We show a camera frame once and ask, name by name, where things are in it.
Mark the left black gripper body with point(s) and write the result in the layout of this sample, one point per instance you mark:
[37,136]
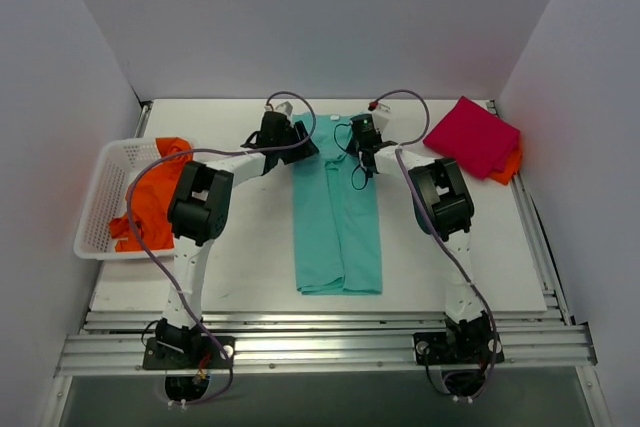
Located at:
[291,145]

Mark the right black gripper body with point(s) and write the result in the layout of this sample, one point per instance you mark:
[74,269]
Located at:
[368,153]

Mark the teal t-shirt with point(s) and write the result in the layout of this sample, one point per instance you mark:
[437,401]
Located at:
[337,247]

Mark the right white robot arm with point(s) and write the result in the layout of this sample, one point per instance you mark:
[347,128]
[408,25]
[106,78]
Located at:
[444,210]

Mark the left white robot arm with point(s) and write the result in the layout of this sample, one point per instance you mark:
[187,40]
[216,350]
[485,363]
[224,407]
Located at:
[198,213]

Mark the folded magenta t-shirt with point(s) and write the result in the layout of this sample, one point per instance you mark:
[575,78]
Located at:
[477,139]

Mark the orange t-shirt in basket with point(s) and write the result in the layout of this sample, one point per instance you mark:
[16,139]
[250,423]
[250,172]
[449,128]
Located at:
[150,204]

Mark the folded orange t-shirt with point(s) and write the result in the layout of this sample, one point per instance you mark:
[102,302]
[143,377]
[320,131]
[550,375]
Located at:
[511,167]

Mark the white plastic basket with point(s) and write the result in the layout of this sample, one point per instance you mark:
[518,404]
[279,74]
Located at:
[118,164]

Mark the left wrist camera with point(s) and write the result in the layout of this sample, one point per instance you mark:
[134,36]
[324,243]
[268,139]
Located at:
[284,108]

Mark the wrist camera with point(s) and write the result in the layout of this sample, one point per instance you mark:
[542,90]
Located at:
[284,108]
[381,115]

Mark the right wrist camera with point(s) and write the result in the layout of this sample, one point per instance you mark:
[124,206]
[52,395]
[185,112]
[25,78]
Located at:
[381,115]

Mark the aluminium mounting rail frame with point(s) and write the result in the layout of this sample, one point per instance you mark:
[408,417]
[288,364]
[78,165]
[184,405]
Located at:
[313,342]

